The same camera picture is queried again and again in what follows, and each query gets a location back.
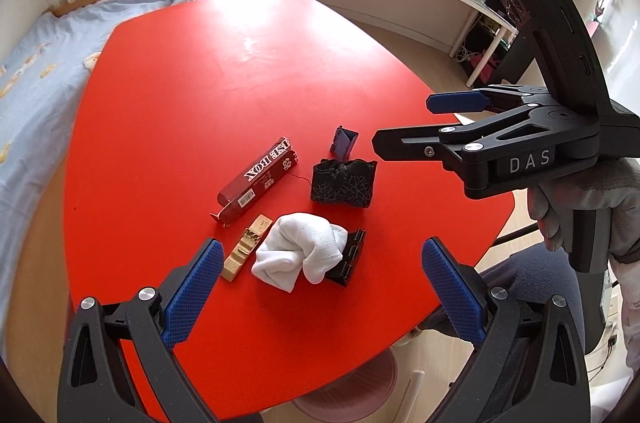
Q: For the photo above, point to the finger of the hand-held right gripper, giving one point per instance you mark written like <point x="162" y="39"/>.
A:
<point x="452" y="102"/>
<point x="405" y="144"/>

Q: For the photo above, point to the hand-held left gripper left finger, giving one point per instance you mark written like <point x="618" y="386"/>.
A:
<point x="195" y="293"/>

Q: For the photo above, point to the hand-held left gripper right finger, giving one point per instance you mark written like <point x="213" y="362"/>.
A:
<point x="450" y="298"/>

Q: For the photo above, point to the small dark blue box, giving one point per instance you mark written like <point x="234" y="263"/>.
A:
<point x="344" y="145"/>

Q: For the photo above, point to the person's right forearm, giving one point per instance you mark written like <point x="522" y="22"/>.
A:
<point x="631" y="303"/>

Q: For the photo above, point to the person's right hand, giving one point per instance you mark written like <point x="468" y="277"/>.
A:
<point x="625" y="203"/>

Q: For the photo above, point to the black patterned sock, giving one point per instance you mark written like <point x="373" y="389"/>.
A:
<point x="342" y="190"/>

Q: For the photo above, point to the black plastic clip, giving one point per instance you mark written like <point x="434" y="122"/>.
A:
<point x="352" y="260"/>

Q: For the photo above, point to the white rolled sock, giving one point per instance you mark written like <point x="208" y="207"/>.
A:
<point x="295" y="253"/>

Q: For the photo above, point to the dark red carton box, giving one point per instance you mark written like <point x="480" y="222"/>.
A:
<point x="260" y="180"/>

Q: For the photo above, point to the pink round stool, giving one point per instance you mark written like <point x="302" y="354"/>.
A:
<point x="345" y="393"/>

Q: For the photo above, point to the light blue printed blanket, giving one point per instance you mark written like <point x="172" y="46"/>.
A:
<point x="45" y="78"/>

